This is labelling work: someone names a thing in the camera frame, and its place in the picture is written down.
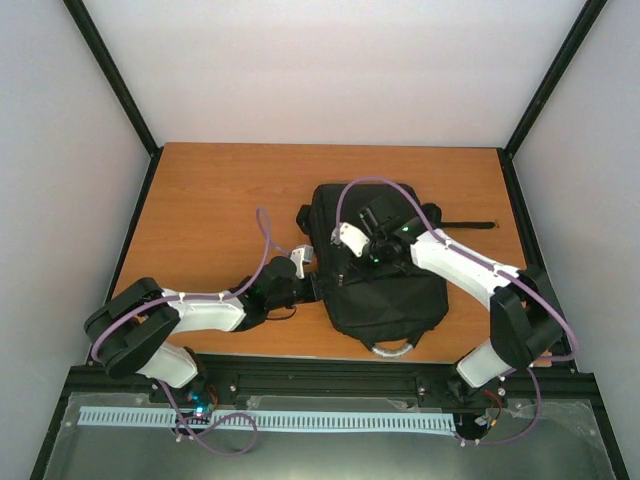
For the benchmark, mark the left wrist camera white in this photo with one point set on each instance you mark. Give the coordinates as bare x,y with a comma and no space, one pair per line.
300,257

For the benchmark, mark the right black frame post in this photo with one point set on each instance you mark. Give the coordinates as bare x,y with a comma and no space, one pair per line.
570,46

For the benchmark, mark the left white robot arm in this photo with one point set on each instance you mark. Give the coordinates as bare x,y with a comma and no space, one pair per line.
129,334

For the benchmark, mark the black aluminium rail base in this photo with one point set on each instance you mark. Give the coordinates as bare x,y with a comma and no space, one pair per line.
236,378

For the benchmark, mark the black student bag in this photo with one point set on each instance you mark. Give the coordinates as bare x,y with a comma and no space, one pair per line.
388,316

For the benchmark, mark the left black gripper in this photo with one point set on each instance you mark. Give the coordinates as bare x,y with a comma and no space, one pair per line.
311,290

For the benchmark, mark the black frame post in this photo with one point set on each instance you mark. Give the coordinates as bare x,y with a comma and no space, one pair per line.
92,37
570,46

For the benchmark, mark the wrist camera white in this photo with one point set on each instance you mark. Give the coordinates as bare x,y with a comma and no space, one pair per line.
300,257
346,234

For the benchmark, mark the left black frame post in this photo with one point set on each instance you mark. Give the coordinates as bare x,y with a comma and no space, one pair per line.
92,37

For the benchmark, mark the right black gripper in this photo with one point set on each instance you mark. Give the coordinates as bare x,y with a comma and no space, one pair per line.
366,272

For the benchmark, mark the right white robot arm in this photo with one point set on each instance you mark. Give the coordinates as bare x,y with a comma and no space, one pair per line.
524,316

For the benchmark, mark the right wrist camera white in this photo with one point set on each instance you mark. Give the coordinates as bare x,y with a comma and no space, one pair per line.
346,234

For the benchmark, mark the light blue cable duct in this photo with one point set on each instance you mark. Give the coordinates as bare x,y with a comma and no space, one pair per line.
271,421

